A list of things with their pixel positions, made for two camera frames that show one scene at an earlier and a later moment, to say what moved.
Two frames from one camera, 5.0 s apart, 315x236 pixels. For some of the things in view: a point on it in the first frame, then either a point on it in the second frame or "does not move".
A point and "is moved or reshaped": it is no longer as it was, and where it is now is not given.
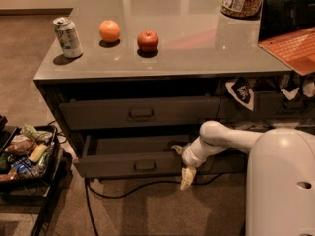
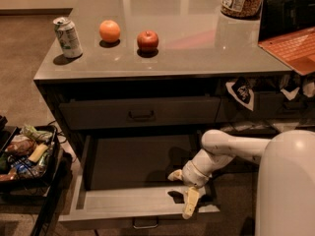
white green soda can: [68, 36] does not move
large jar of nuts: [244, 1] does not move
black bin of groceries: [28, 158] does not move
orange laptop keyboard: [296, 49] does not move
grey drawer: [90, 115] does not move
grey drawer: [130, 155] is moved or reshaped
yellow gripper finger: [178, 147] -> [175, 175]
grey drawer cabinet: [139, 74] does not move
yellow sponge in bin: [37, 152] does not move
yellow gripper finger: [187, 175] -> [191, 201]
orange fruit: [109, 30] does not move
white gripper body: [189, 156] -> [192, 177]
